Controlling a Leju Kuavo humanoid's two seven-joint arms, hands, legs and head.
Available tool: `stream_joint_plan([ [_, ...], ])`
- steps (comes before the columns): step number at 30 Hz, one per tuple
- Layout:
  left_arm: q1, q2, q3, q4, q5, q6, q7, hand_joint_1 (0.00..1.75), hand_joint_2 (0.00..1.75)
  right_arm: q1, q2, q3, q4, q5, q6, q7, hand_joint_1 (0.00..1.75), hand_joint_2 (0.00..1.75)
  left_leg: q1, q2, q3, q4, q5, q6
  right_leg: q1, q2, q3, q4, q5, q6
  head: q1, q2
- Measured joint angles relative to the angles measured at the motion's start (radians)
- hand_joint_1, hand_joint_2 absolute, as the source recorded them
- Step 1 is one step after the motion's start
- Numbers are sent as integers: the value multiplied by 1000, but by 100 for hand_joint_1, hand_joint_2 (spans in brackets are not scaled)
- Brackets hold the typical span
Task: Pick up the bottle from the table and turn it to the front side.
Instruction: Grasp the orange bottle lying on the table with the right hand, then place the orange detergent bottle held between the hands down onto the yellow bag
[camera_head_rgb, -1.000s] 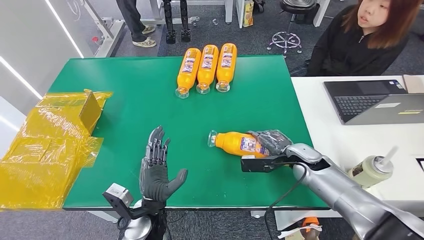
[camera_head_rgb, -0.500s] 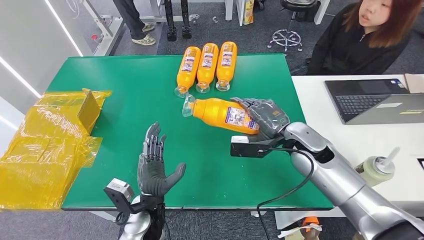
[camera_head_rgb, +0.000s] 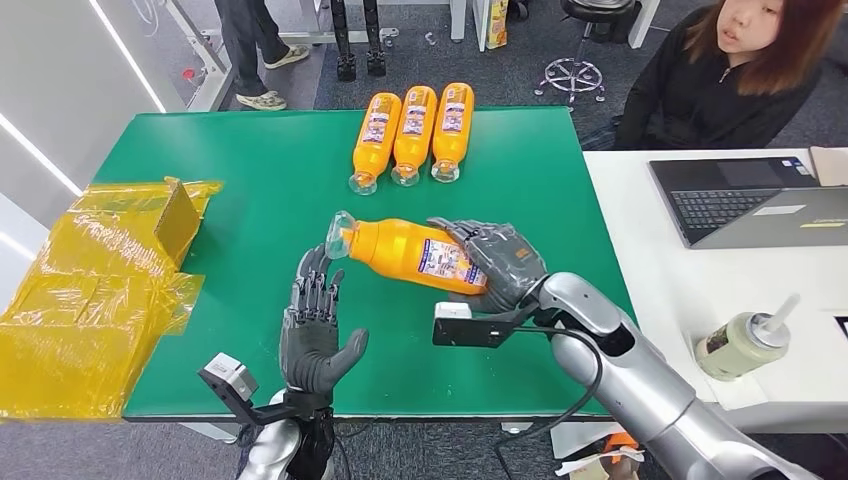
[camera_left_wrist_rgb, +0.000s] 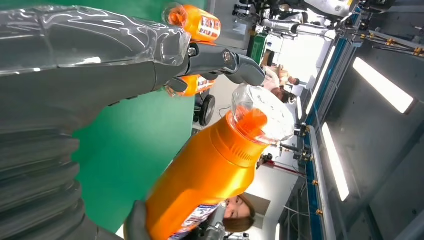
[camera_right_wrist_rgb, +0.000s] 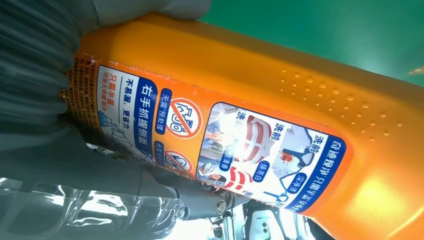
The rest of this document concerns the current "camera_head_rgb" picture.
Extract green table mat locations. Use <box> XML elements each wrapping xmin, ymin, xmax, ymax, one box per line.
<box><xmin>92</xmin><ymin>105</ymin><xmax>637</xmax><ymax>422</ymax></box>

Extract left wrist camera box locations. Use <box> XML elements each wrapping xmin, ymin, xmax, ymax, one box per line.
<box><xmin>198</xmin><ymin>352</ymin><xmax>299</xmax><ymax>427</ymax></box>

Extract orange and white tool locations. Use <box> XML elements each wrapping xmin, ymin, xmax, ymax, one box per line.
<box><xmin>555</xmin><ymin>431</ymin><xmax>645</xmax><ymax>480</ymax></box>

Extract orange bottle with label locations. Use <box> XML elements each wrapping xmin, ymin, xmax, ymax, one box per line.
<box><xmin>430</xmin><ymin>82</ymin><xmax>476</xmax><ymax>184</ymax></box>
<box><xmin>325</xmin><ymin>210</ymin><xmax>490</xmax><ymax>297</ymax></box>
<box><xmin>349</xmin><ymin>91</ymin><xmax>403</xmax><ymax>197</ymax></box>
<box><xmin>390</xmin><ymin>85</ymin><xmax>439</xmax><ymax>188</ymax></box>

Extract black stool with chrome base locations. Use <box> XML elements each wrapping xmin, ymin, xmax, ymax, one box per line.
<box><xmin>533</xmin><ymin>0</ymin><xmax>637</xmax><ymax>107</ymax></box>

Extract dark grey open laptop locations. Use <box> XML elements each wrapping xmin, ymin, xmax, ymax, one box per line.
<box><xmin>647</xmin><ymin>156</ymin><xmax>848</xmax><ymax>250</ymax></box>

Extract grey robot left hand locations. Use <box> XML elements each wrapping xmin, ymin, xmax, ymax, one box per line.
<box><xmin>279</xmin><ymin>243</ymin><xmax>370</xmax><ymax>399</ymax></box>

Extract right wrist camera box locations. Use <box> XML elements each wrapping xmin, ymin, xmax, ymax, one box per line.
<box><xmin>432</xmin><ymin>301</ymin><xmax>541</xmax><ymax>349</ymax></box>

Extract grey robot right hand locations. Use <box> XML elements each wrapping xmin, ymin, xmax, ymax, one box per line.
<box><xmin>427</xmin><ymin>217</ymin><xmax>550</xmax><ymax>315</ymax></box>

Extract seated person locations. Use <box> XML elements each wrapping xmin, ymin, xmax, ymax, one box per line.
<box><xmin>579</xmin><ymin>0</ymin><xmax>848</xmax><ymax>152</ymax></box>

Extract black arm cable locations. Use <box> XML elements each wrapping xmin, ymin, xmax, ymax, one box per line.
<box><xmin>493</xmin><ymin>324</ymin><xmax>605</xmax><ymax>480</ymax></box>

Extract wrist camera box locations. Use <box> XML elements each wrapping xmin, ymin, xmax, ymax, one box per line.
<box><xmin>198</xmin><ymin>352</ymin><xmax>299</xmax><ymax>427</ymax></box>
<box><xmin>432</xmin><ymin>301</ymin><xmax>541</xmax><ymax>349</ymax></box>

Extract yellow film wrapped cardboard box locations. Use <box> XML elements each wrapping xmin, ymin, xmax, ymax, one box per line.
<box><xmin>0</xmin><ymin>176</ymin><xmax>225</xmax><ymax>423</ymax></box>

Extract yellow printed carton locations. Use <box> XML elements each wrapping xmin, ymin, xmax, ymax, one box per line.
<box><xmin>485</xmin><ymin>0</ymin><xmax>510</xmax><ymax>51</ymax></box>

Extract standing person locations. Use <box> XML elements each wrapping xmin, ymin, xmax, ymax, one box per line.
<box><xmin>213</xmin><ymin>0</ymin><xmax>311</xmax><ymax>112</ymax></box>

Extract white metal frame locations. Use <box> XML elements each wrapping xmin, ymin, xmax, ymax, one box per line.
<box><xmin>162</xmin><ymin>0</ymin><xmax>236</xmax><ymax>113</ymax></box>

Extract black robot legs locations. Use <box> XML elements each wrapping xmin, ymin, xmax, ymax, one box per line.
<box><xmin>329</xmin><ymin>0</ymin><xmax>389</xmax><ymax>83</ymax></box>

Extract drink cup with straw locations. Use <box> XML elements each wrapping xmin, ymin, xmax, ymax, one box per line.
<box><xmin>694</xmin><ymin>293</ymin><xmax>802</xmax><ymax>383</ymax></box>

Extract white desk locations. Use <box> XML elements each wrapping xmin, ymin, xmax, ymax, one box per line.
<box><xmin>549</xmin><ymin>148</ymin><xmax>848</xmax><ymax>460</ymax></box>

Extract white paper napkin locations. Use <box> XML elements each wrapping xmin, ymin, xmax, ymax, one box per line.
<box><xmin>692</xmin><ymin>331</ymin><xmax>773</xmax><ymax>412</ymax></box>

